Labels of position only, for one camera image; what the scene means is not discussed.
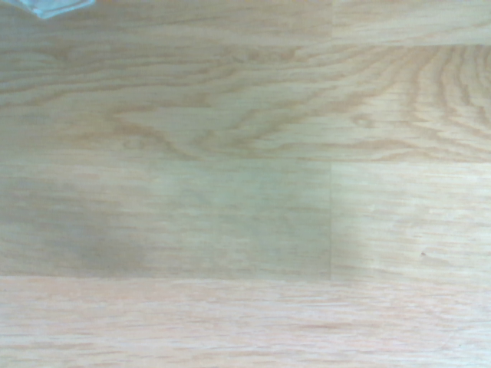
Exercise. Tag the clear drinking glass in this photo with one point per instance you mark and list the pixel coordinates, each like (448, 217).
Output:
(46, 7)

